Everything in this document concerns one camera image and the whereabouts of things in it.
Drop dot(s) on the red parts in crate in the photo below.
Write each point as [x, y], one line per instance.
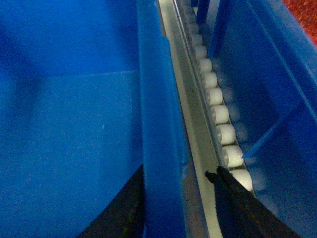
[305, 11]

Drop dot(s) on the steel roller shelf rack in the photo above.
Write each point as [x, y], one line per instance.
[200, 210]

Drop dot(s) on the blue crate with red parts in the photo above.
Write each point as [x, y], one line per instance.
[267, 70]

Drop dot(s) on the large blue plastic crate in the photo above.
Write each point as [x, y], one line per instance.
[87, 95]

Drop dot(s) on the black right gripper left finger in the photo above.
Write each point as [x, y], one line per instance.
[124, 217]

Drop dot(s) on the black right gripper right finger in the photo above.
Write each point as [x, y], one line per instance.
[240, 214]

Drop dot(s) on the white roller track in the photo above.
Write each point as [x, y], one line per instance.
[223, 133]

